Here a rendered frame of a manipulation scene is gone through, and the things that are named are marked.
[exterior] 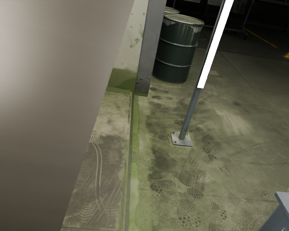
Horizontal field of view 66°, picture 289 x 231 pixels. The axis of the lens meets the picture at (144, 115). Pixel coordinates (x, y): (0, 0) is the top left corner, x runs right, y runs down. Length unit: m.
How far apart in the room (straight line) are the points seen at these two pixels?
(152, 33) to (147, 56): 0.26
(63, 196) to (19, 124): 0.23
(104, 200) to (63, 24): 1.38
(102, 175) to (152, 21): 1.67
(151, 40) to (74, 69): 2.26
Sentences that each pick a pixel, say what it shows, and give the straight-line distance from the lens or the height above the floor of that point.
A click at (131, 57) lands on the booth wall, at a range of 2.69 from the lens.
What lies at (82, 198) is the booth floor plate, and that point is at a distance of 1.64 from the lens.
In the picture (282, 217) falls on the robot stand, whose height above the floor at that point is 0.58.
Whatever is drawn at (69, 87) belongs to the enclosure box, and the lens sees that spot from 0.42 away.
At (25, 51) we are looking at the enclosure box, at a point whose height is 1.24.
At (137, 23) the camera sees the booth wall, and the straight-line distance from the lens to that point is 2.59.
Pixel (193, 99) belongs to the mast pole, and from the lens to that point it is 2.04.
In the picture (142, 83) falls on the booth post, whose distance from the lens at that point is 2.82.
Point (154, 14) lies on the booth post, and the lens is 2.58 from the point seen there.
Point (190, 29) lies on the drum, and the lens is 3.16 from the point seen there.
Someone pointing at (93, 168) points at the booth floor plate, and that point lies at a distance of 1.81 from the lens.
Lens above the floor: 1.38
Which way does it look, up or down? 33 degrees down
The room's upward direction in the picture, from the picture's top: 11 degrees clockwise
